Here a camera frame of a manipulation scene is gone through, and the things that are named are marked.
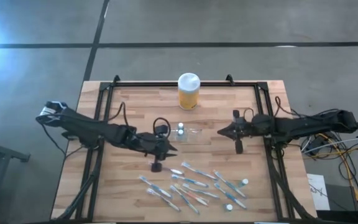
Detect dark grey floor mat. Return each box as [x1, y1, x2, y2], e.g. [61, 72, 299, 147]
[325, 183, 358, 212]

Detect white paper sheet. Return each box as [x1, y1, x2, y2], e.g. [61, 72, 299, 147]
[306, 173, 331, 211]

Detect orange white toothbrush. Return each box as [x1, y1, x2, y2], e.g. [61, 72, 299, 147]
[173, 183, 210, 207]

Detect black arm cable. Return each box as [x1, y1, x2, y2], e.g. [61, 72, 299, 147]
[242, 96, 341, 122]
[109, 101, 171, 138]

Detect black power box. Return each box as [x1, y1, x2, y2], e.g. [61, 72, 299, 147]
[308, 136, 323, 151]

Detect clear acrylic organizer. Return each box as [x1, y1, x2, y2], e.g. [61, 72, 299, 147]
[168, 121, 205, 144]

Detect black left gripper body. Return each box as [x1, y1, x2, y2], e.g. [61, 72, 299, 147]
[143, 124, 170, 172]

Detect black aluminium table frame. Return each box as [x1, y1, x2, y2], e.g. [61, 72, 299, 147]
[54, 74, 318, 222]

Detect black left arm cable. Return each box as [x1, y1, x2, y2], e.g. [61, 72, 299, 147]
[109, 101, 171, 138]

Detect white cable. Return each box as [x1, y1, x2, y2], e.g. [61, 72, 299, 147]
[301, 138, 358, 156]

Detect yellow canister white lid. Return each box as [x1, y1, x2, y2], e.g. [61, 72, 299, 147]
[177, 72, 201, 111]

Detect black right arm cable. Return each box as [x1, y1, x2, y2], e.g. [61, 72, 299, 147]
[242, 96, 341, 122]

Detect black floor equipment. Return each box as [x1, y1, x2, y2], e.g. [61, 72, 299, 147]
[316, 210, 358, 224]

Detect black metal stand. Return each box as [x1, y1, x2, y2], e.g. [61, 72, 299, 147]
[0, 136, 31, 224]

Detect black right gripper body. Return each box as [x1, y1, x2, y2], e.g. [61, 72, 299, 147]
[233, 109, 256, 156]

